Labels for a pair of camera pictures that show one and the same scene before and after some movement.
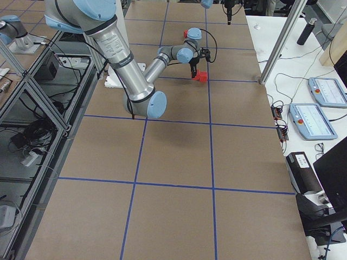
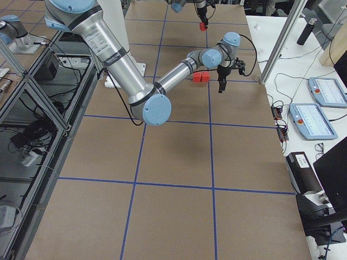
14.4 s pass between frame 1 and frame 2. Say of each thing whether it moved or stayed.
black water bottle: stayed
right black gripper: moved
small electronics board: stayed
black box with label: stayed
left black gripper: moved
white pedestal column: stayed
